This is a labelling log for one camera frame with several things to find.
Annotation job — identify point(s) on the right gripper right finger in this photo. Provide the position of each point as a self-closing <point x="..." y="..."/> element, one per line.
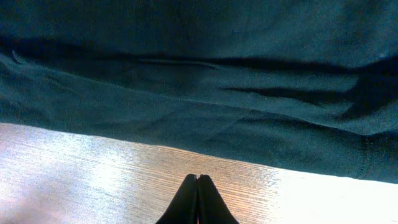
<point x="211" y="206"/>

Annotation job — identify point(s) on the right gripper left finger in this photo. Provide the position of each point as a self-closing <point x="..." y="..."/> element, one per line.
<point x="183" y="208"/>

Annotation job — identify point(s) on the black nike t-shirt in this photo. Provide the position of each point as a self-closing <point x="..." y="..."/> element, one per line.
<point x="301" y="85"/>

